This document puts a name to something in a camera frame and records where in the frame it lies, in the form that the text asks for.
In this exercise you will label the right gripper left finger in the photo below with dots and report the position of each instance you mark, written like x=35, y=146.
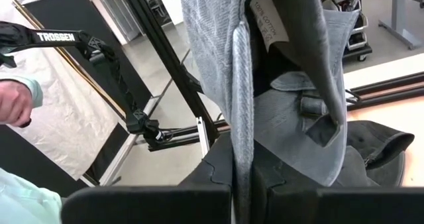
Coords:
x=149, y=205

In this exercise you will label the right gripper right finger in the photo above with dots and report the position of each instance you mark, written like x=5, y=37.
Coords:
x=298, y=207

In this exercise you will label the grey baseball cap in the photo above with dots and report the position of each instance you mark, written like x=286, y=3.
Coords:
x=212, y=51

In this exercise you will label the black baseball cap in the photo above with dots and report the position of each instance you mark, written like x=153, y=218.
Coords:
x=381, y=141

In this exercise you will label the white plastic sheet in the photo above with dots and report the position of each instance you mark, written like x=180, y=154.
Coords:
x=66, y=118

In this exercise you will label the person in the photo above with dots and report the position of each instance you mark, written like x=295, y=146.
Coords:
x=23, y=201

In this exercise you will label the person's hand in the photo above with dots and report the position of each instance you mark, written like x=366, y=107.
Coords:
x=13, y=101

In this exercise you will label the storage bin cart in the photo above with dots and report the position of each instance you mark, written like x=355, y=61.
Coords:
x=357, y=41

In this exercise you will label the black partition board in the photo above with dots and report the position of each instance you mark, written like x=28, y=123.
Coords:
x=59, y=12

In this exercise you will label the grey desk leg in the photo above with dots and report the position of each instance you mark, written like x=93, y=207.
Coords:
x=399, y=12

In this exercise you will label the white metal bracket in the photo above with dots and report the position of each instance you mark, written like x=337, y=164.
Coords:
x=203, y=134

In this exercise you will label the black aluminium table frame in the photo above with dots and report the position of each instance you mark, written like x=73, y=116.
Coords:
x=167, y=51

